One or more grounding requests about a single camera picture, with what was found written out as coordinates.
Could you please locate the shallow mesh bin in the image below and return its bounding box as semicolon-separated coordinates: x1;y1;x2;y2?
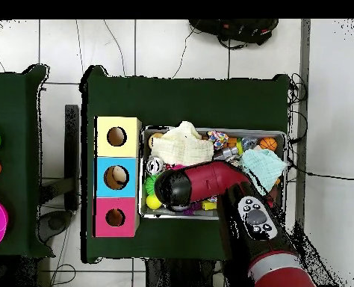
138;126;288;221

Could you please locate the wooden box with three holes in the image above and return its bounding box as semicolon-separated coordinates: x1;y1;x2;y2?
93;115;143;238

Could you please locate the cream yellow cloth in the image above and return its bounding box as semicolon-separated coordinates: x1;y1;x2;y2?
150;120;214;167

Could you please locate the crushed silver can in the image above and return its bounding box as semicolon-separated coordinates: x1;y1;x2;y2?
146;156;165;176

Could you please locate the pale orange foam ball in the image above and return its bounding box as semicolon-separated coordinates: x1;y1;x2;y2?
147;132;164;149

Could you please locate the green spiky ball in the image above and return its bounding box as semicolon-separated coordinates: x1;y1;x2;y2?
143;174;158;192

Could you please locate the colourful knotted cloth toy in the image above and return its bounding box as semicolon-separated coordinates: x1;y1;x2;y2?
207;129;230;150

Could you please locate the yellow ball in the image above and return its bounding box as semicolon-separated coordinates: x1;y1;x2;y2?
146;194;163;210

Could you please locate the mint green cloth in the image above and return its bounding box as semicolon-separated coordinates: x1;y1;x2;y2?
240;148;288;197

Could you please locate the dark green tablecloth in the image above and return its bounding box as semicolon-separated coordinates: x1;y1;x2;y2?
0;64;56;259
80;64;291;264

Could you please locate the small orange basketball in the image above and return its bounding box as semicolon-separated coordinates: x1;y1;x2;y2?
258;136;278;152

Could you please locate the black stand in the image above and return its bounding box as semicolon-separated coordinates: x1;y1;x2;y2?
37;104;81;244

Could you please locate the black backpack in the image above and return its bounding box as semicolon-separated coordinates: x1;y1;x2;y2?
188;19;280;50

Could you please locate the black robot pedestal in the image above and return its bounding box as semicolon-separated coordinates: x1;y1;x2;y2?
145;258;226;287

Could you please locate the black floor cable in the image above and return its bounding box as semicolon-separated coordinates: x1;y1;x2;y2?
287;159;354;182

